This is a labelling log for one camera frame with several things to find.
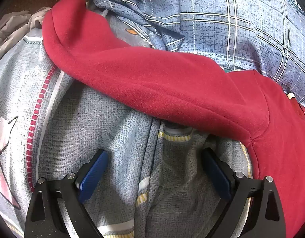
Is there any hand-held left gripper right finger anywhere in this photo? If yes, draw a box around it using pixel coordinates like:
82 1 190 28
201 148 286 238

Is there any grey printed bedsheet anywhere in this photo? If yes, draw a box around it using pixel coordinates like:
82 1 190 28
0 7 254 238

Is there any red fleece garment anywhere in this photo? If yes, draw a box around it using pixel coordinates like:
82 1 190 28
42 0 305 238

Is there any grey crumpled cloth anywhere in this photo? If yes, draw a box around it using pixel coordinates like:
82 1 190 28
0 7 52 62

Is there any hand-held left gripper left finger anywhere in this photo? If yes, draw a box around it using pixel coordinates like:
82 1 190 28
24 149 109 238

